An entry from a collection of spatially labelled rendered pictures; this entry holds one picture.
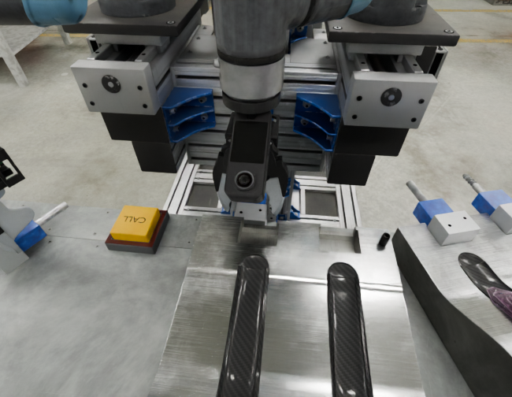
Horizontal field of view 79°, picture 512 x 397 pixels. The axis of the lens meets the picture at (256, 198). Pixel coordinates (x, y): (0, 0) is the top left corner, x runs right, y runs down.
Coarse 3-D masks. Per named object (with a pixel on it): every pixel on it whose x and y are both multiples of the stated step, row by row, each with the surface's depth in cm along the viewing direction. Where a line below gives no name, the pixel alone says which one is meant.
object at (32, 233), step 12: (60, 204) 53; (48, 216) 52; (24, 228) 49; (36, 228) 49; (24, 240) 48; (36, 240) 50; (0, 252) 45; (12, 252) 47; (0, 264) 46; (12, 264) 48
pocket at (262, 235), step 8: (240, 224) 43; (248, 224) 45; (256, 224) 45; (240, 232) 44; (248, 232) 45; (256, 232) 45; (264, 232) 45; (272, 232) 45; (240, 240) 44; (248, 240) 44; (256, 240) 44; (264, 240) 44; (272, 240) 44
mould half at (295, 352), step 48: (288, 240) 41; (192, 288) 37; (288, 288) 36; (384, 288) 36; (192, 336) 33; (288, 336) 33; (384, 336) 33; (192, 384) 30; (288, 384) 30; (384, 384) 30
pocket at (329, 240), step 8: (320, 232) 44; (328, 232) 44; (336, 232) 44; (344, 232) 44; (320, 240) 44; (328, 240) 44; (336, 240) 44; (344, 240) 44; (352, 240) 44; (320, 248) 43; (328, 248) 43; (336, 248) 43; (344, 248) 43; (352, 248) 43; (360, 248) 40
